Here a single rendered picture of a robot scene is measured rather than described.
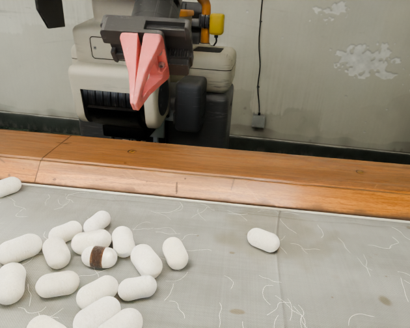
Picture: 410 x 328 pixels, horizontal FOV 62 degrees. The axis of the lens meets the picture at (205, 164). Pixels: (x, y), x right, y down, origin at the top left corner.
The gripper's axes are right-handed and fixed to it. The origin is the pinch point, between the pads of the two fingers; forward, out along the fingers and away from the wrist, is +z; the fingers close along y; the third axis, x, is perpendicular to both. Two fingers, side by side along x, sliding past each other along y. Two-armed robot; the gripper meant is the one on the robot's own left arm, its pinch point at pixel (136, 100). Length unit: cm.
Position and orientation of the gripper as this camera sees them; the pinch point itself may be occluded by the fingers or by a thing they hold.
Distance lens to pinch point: 38.6
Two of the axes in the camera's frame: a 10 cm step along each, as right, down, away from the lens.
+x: 0.3, 4.2, 9.1
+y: 9.9, 0.9, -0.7
